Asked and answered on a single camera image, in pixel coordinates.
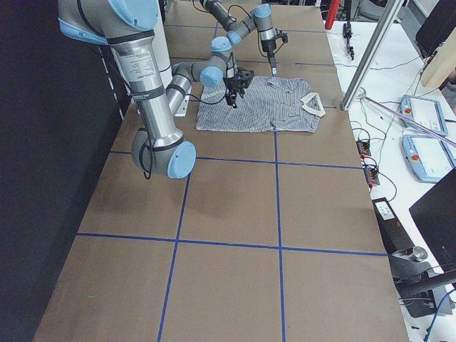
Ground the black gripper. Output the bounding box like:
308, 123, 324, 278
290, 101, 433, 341
225, 71, 246, 108
261, 38, 277, 76

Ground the navy white striped polo shirt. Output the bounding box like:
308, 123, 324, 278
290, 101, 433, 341
195, 76, 326, 133

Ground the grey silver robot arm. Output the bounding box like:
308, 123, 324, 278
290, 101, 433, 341
200, 1, 288, 76
58, 1, 254, 179

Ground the blue tape line near crosswise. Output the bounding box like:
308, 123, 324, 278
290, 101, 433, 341
156, 21, 222, 342

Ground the blue tape line crosswise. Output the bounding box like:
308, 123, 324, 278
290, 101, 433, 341
273, 131, 286, 342
156, 21, 222, 342

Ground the blue tape line centre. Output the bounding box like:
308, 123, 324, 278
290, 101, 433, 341
110, 24, 361, 170

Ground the red cylinder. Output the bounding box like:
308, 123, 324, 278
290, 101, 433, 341
325, 0, 341, 30

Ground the black clamp tool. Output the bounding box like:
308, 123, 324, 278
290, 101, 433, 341
343, 0, 355, 61

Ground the upper orange connector block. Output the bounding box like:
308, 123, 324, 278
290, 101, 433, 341
356, 140, 371, 158

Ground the orange connector block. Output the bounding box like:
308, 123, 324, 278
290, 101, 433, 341
356, 140, 371, 158
364, 165, 380, 188

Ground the lower orange connector block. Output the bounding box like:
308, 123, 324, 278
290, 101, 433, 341
364, 165, 380, 188

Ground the upper blue teach pendant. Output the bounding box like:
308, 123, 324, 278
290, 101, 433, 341
400, 95, 448, 136

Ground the blue teach pendant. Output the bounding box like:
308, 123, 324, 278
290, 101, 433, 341
400, 95, 448, 136
402, 135, 455, 184

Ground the wooden board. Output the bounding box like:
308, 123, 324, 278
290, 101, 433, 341
420, 29, 456, 88

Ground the lower blue teach pendant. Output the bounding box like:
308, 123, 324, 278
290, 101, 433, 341
402, 135, 455, 184

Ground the blue tape line right lengthwise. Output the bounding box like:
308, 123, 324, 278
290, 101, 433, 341
76, 232, 388, 257

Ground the black box with white label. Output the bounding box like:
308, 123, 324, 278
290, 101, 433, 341
372, 197, 415, 254

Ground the black monitor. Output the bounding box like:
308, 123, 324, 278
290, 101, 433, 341
409, 170, 455, 264

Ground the blue tape line far crosswise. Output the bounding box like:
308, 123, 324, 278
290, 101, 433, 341
273, 131, 286, 342

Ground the black monitor stand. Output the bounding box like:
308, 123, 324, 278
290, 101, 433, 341
388, 247, 455, 318

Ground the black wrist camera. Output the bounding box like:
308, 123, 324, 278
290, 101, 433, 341
274, 29, 288, 44
236, 68, 254, 89

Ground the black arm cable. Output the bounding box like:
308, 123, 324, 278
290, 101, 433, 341
192, 0, 282, 54
140, 49, 238, 179

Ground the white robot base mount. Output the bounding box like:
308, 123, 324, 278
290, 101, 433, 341
152, 0, 190, 118

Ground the aluminium frame post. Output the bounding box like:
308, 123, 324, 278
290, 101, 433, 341
341, 0, 403, 110

